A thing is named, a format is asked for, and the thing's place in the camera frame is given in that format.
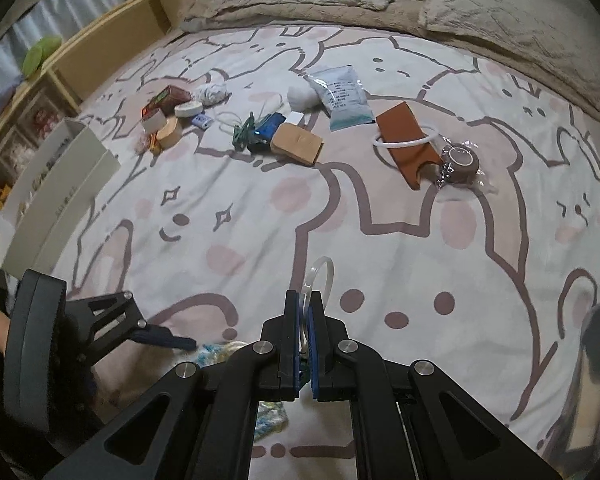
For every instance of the teapot in plastic wrap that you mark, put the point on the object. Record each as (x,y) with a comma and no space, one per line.
(462,160)

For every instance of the long wooden shelf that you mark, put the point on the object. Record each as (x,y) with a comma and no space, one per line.
(104,60)

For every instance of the figure in clear display case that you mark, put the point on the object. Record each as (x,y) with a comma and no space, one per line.
(44,117)

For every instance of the flat white tape roll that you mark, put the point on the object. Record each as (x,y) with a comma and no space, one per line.
(188,109)

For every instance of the green clip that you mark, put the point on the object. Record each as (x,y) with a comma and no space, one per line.
(245,132)

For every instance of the maroon box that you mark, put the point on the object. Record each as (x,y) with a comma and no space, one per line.
(167,100)

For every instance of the purple plush toy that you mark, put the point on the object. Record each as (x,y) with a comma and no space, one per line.
(4,97)

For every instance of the tan wooden block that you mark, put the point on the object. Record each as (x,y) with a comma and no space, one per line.
(297,142)

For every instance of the large knitted beige pillow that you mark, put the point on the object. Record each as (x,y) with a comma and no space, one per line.
(505,15)

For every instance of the crumpled white cloth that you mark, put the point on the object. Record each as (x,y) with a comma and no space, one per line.
(212,93)

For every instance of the round wooden box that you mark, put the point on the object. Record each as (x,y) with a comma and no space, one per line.
(169,133)

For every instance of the orange tube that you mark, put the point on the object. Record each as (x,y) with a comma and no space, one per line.
(155,142)

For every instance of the white plastic packet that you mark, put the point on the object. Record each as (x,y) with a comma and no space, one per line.
(340,97)

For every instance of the yellow packet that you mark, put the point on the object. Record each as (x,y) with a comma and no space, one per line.
(4,195)

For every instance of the grey curtain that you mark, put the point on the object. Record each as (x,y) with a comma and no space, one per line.
(9,60)

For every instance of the blue clip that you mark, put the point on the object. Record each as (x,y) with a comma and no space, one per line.
(267,127)

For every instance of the white tape roll brown core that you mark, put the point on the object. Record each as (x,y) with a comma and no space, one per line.
(154,122)

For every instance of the green plush toy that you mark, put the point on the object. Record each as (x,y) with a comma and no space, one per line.
(42,55)

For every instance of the patterned plastic pouch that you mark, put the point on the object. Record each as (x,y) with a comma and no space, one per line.
(214,352)

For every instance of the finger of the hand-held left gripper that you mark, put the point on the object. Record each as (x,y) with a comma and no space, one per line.
(164,337)

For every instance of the white storage box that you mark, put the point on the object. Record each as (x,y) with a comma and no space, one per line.
(54,210)

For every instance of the brown leather wallet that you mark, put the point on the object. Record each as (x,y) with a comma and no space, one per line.
(405,135)

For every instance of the white cotton ball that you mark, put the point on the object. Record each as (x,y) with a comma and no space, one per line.
(300,96)

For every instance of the pink hair clip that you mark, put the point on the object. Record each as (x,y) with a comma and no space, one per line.
(143,144)

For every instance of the small blue white case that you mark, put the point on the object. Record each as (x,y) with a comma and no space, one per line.
(201,121)

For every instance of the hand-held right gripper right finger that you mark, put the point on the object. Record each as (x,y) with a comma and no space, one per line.
(314,360)

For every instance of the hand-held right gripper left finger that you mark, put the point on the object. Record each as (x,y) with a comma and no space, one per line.
(296,350)

